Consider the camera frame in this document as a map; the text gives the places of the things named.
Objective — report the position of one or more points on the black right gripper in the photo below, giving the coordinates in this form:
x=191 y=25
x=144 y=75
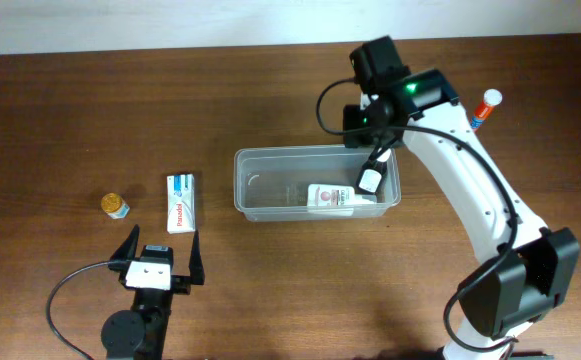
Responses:
x=370 y=176

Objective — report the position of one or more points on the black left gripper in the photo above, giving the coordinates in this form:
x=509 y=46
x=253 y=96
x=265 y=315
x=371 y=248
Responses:
x=180 y=283

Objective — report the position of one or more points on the dark syrup bottle white cap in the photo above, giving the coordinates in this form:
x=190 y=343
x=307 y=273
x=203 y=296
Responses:
x=372 y=174

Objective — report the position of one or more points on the white lotion bottle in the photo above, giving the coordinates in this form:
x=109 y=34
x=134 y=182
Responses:
x=335 y=200

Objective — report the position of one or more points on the orange tube white cap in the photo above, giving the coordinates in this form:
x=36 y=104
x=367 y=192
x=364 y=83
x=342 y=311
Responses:
x=491 y=99

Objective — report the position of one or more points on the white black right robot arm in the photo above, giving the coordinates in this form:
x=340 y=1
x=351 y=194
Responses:
x=525 y=268

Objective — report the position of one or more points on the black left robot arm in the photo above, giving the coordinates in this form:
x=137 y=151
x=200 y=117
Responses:
x=140 y=331

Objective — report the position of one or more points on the clear plastic container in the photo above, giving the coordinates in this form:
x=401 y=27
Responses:
x=270 y=184

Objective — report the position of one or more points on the white Panadol medicine box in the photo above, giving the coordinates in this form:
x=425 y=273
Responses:
x=181 y=217

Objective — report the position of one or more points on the small gold lid jar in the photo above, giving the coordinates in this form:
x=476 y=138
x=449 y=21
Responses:
x=114 y=206

